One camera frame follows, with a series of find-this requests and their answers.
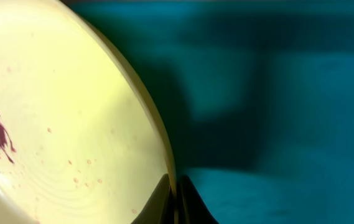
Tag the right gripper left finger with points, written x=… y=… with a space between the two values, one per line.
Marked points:
x=159 y=209

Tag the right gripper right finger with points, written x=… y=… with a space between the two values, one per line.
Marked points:
x=191 y=207

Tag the yellow-green plate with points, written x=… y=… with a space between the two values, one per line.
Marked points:
x=81 y=140

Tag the teal plastic serving tray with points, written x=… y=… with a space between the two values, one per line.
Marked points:
x=257 y=98

